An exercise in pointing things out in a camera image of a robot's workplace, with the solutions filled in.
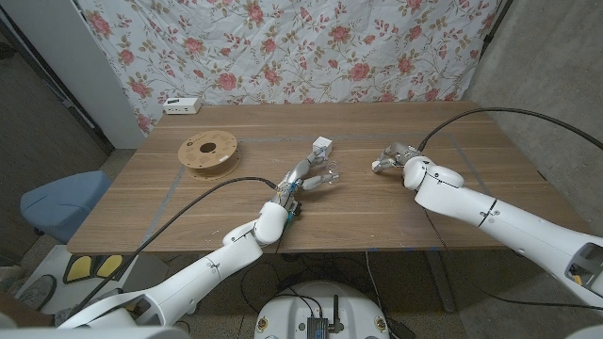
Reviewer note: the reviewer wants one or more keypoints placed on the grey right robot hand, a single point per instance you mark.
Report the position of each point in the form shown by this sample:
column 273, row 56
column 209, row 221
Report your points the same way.
column 398, row 153

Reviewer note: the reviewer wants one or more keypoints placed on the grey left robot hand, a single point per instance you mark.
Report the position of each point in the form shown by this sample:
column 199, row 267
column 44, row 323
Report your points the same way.
column 297, row 181

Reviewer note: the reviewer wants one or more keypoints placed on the clear medicine bottle white cap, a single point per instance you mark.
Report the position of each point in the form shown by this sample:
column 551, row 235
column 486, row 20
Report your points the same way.
column 333, row 169

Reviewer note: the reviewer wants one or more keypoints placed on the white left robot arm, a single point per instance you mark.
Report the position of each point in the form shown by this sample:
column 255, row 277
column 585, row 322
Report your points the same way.
column 188, row 282

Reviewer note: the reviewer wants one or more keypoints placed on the person's bare forearm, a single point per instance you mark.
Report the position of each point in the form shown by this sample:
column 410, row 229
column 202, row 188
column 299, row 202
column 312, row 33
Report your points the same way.
column 19, row 313

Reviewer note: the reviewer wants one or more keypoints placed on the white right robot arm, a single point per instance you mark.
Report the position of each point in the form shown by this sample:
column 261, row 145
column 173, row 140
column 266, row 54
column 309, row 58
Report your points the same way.
column 509, row 221

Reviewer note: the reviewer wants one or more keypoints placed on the white cube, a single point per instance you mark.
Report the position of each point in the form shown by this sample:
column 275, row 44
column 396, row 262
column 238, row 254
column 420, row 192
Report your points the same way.
column 323, row 146

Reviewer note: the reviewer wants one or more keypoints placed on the cardboard filament reel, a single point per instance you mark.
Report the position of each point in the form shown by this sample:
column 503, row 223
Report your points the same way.
column 202, row 143

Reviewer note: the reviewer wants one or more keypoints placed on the floral backdrop cloth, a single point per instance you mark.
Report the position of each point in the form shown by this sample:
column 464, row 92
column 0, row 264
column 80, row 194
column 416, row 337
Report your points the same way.
column 292, row 56

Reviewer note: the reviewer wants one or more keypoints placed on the white robot torso base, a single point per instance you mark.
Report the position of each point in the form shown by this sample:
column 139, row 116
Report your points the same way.
column 292, row 311

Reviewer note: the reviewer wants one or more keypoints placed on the grey table leg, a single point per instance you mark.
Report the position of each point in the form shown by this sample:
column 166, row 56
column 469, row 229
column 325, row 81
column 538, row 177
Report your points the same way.
column 440, row 282

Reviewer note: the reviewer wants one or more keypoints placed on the white power strip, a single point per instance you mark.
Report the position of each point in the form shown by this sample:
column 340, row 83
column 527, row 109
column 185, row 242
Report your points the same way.
column 181, row 105

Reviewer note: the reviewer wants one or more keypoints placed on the grey electronics module with antenna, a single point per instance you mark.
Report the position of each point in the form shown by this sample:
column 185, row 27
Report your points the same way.
column 316, row 327

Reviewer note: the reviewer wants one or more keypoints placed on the black backdrop pole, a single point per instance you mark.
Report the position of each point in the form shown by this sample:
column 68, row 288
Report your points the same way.
column 494, row 21

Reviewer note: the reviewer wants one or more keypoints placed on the black power brick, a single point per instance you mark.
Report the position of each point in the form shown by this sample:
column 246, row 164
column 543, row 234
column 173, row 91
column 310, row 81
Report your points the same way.
column 400, row 329

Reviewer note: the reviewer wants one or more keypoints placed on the blue stool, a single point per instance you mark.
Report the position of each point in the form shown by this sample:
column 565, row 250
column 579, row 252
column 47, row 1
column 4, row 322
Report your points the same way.
column 61, row 202

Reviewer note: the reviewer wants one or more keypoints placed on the white cabinet panel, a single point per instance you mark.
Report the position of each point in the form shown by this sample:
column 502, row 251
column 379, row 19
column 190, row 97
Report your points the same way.
column 70, row 56

